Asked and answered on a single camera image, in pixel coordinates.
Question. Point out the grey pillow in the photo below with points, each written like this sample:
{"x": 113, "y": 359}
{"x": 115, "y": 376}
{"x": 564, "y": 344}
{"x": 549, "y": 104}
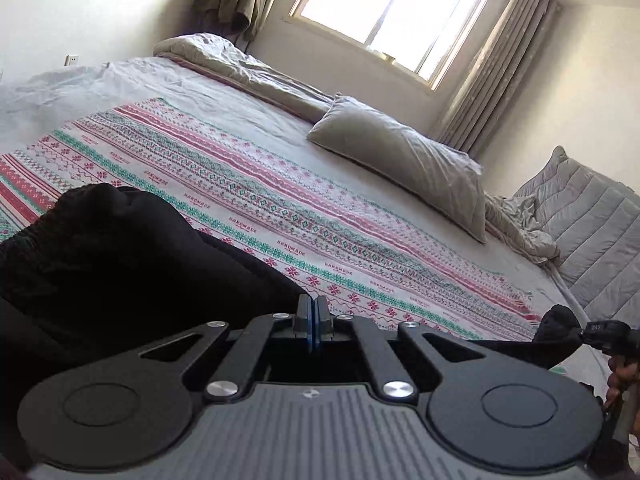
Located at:
{"x": 400, "y": 157}

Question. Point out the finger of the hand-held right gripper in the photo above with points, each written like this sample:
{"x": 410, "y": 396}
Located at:
{"x": 607, "y": 334}

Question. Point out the grey quilted headboard cushion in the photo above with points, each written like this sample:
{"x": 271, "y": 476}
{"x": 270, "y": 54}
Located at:
{"x": 585, "y": 225}

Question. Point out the bed with grey sheet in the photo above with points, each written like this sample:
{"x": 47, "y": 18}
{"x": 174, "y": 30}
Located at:
{"x": 240, "y": 110}

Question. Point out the grey curtain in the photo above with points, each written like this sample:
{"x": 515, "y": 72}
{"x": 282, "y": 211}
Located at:
{"x": 500, "y": 60}

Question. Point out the window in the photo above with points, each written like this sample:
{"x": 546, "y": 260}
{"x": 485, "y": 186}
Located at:
{"x": 395, "y": 10}

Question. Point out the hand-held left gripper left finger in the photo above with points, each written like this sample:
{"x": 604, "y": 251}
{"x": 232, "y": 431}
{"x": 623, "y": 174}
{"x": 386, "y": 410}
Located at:
{"x": 306, "y": 324}

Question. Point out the patterned striped blanket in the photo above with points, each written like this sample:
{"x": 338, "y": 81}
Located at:
{"x": 280, "y": 200}

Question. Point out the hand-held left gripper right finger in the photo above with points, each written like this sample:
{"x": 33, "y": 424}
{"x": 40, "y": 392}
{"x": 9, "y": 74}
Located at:
{"x": 322, "y": 324}

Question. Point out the small item on windowsill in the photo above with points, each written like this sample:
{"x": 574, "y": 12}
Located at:
{"x": 388, "y": 57}

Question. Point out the beige folded duvet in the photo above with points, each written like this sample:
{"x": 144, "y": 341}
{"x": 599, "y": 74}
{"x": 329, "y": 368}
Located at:
{"x": 240, "y": 67}

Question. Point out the white wall socket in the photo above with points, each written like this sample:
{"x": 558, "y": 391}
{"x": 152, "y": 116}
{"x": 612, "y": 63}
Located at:
{"x": 72, "y": 59}

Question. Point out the person's right hand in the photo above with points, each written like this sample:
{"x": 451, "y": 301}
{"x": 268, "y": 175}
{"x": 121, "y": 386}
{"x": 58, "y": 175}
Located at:
{"x": 620, "y": 375}

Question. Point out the black pants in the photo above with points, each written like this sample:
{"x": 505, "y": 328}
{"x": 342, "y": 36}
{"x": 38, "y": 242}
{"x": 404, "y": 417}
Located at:
{"x": 115, "y": 265}

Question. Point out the crumpled white cloth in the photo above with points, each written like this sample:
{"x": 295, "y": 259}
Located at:
{"x": 520, "y": 230}

